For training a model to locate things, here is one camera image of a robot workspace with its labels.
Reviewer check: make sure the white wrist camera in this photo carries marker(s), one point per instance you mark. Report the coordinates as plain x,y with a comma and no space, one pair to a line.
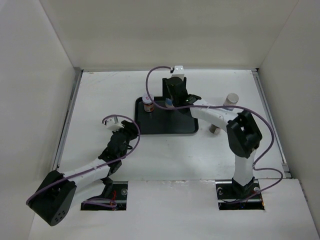
112,123
178,71

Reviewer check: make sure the black plastic tray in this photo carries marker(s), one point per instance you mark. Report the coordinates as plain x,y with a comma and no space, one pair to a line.
163,122

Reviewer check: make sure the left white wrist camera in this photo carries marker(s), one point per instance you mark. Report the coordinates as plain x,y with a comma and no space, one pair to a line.
112,123

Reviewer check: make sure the purple-label grey-cap shaker bottle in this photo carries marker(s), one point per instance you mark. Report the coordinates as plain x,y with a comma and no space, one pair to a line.
214,129

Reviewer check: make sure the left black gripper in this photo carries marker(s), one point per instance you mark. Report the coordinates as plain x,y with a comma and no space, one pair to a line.
131,128

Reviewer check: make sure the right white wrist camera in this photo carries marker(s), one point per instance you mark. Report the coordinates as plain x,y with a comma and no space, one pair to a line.
178,71

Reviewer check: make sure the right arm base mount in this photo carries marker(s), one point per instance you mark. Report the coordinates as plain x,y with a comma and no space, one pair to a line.
231,196

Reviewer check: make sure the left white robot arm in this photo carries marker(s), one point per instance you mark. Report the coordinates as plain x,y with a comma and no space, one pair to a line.
89,185

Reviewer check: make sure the small dark sauce jar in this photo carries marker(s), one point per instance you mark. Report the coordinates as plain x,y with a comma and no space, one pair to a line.
148,104

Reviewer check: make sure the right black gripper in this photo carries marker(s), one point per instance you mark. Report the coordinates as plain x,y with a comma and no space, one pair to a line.
166,93

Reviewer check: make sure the blue-label grey-cap shaker bottle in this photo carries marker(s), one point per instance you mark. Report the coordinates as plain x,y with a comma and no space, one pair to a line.
230,101

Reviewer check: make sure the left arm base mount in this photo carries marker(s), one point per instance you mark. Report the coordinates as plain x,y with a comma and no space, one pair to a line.
112,198

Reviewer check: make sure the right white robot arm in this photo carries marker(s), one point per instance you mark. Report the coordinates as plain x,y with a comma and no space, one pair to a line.
243,133

